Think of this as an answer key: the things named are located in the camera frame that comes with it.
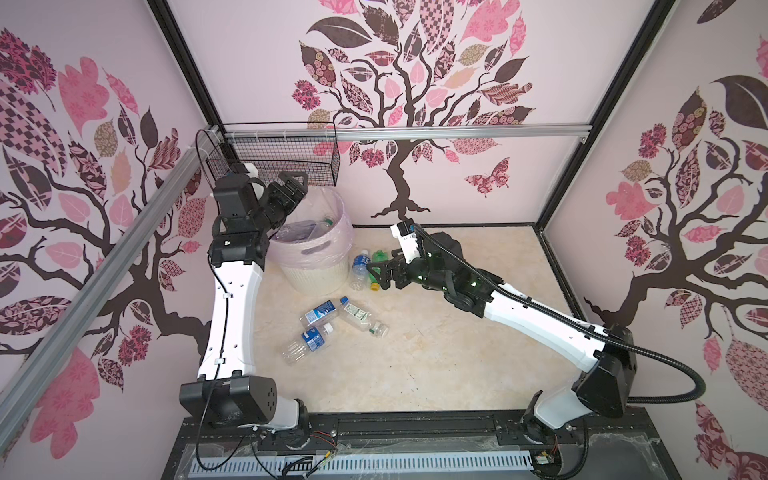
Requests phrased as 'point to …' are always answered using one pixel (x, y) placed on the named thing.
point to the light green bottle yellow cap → (377, 256)
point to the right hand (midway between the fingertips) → (381, 255)
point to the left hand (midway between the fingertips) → (303, 188)
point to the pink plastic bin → (312, 247)
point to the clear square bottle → (361, 318)
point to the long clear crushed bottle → (303, 230)
